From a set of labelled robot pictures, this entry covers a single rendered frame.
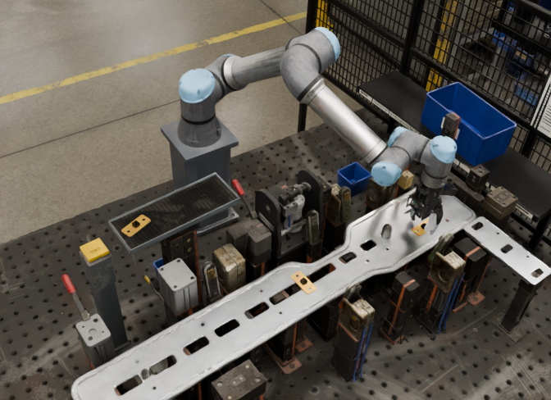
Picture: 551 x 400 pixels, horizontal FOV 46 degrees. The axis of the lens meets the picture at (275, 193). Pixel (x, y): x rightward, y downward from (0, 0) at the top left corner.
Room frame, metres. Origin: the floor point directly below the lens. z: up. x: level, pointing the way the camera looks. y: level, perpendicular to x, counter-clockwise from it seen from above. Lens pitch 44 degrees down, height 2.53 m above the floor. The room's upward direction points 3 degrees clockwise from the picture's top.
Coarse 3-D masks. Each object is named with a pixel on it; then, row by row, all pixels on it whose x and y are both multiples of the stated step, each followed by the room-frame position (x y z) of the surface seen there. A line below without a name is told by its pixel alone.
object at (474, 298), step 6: (486, 252) 1.39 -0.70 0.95; (486, 258) 1.40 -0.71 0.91; (486, 264) 1.41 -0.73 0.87; (480, 270) 1.40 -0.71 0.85; (474, 276) 1.41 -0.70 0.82; (480, 276) 1.41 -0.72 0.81; (474, 282) 1.40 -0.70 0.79; (474, 288) 1.40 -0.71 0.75; (468, 294) 1.41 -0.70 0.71; (474, 294) 1.41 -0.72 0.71; (480, 294) 1.42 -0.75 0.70; (468, 300) 1.39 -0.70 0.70; (474, 300) 1.39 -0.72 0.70; (480, 300) 1.39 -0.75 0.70
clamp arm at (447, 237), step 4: (448, 232) 1.32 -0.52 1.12; (440, 236) 1.32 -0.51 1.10; (444, 236) 1.31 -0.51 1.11; (448, 236) 1.31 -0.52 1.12; (452, 236) 1.31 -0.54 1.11; (440, 240) 1.31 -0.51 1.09; (444, 240) 1.30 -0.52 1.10; (448, 240) 1.30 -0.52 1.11; (436, 244) 1.32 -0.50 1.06; (440, 244) 1.31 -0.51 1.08; (444, 244) 1.30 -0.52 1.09; (448, 244) 1.32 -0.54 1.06; (436, 248) 1.31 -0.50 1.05; (440, 248) 1.30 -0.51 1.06; (444, 248) 1.32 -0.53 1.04; (432, 252) 1.32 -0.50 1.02; (440, 252) 1.32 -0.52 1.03; (428, 256) 1.33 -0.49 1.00; (432, 256) 1.32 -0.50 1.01; (432, 260) 1.32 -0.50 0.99
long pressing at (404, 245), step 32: (352, 224) 1.44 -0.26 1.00; (384, 224) 1.45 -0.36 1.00; (416, 224) 1.46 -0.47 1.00; (448, 224) 1.47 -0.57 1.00; (384, 256) 1.32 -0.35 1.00; (416, 256) 1.33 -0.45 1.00; (256, 288) 1.16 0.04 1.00; (320, 288) 1.18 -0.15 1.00; (192, 320) 1.04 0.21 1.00; (224, 320) 1.04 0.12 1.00; (256, 320) 1.05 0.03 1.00; (288, 320) 1.06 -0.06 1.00; (128, 352) 0.92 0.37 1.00; (160, 352) 0.93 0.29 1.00; (224, 352) 0.94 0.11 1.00; (96, 384) 0.82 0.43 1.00; (160, 384) 0.84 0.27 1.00; (192, 384) 0.84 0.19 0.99
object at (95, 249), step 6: (96, 240) 1.18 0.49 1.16; (84, 246) 1.15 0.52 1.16; (90, 246) 1.15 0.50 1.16; (96, 246) 1.16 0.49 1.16; (102, 246) 1.16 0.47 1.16; (84, 252) 1.13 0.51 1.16; (90, 252) 1.13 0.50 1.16; (96, 252) 1.13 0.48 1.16; (102, 252) 1.13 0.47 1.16; (108, 252) 1.14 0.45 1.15; (90, 258) 1.11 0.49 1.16; (96, 258) 1.12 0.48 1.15
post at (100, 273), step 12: (84, 264) 1.12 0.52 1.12; (96, 264) 1.11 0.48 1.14; (108, 264) 1.13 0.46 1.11; (96, 276) 1.11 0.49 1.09; (108, 276) 1.13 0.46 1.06; (96, 288) 1.10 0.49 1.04; (108, 288) 1.13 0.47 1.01; (96, 300) 1.13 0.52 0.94; (108, 300) 1.12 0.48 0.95; (108, 312) 1.12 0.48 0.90; (120, 312) 1.14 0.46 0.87; (108, 324) 1.11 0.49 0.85; (120, 324) 1.13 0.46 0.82; (120, 336) 1.13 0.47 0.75; (120, 348) 1.11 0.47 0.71
